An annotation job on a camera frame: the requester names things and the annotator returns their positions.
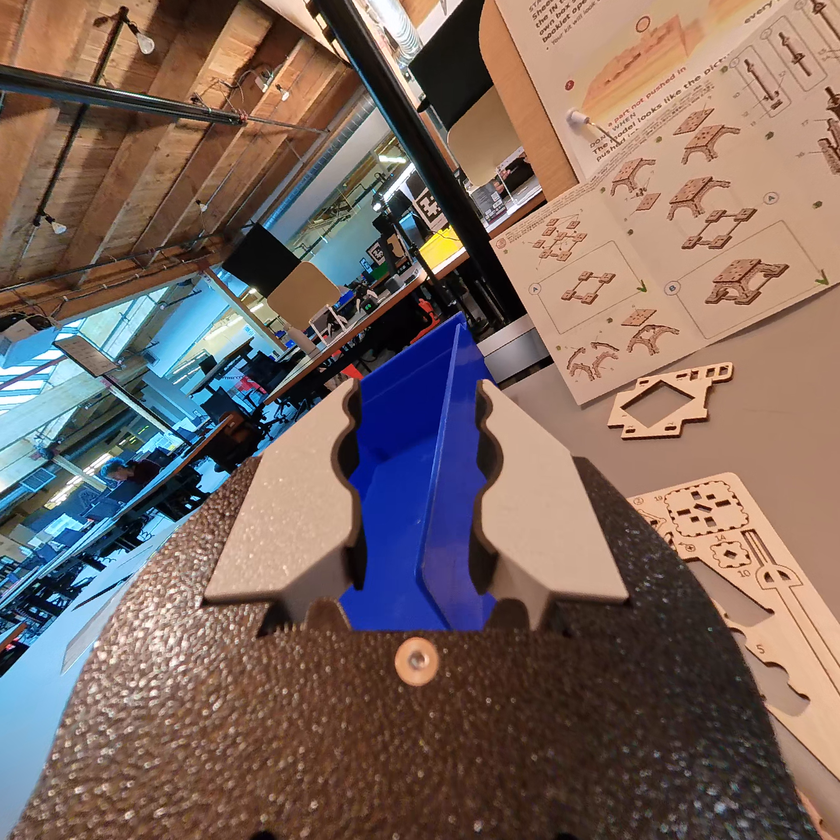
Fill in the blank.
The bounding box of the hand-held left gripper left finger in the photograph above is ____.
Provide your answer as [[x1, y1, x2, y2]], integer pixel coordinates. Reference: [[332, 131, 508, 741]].
[[203, 379, 367, 623]]

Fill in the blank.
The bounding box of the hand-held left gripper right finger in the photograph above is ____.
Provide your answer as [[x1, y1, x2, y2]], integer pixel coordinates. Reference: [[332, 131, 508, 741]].
[[469, 379, 631, 632]]

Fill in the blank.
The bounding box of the grey desk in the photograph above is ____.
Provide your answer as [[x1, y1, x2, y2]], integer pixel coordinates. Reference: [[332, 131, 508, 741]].
[[502, 282, 840, 821]]

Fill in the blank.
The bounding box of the task instruction poster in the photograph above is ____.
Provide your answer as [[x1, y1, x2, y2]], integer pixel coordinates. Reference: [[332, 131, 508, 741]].
[[493, 0, 798, 181]]

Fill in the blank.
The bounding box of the blue plastic bin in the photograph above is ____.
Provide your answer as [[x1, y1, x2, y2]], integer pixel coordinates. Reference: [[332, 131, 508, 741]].
[[338, 314, 497, 632]]

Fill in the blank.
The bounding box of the laser-cut plywood parts sheet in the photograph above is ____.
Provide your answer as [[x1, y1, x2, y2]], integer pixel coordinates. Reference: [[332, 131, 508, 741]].
[[626, 472, 840, 840]]

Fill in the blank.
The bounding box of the wooden background board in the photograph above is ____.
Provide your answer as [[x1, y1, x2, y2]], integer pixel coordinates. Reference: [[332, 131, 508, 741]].
[[268, 262, 342, 332]]

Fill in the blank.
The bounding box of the black monitor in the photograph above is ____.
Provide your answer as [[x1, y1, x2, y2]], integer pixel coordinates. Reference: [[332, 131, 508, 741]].
[[222, 223, 303, 298]]

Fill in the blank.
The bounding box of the folded assembly instruction booklet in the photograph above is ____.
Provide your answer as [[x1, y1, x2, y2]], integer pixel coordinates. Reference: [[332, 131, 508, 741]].
[[489, 0, 840, 406]]

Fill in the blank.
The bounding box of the black metal pole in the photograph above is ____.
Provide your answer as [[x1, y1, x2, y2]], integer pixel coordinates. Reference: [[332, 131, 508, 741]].
[[308, 0, 526, 329]]

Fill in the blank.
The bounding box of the metal ceiling pipe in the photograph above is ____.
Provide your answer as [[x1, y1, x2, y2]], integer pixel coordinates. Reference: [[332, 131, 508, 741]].
[[0, 64, 329, 135]]

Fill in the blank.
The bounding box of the wooden diamond-hole frame piece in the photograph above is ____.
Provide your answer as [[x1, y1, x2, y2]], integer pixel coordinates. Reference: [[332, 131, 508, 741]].
[[607, 362, 735, 439]]

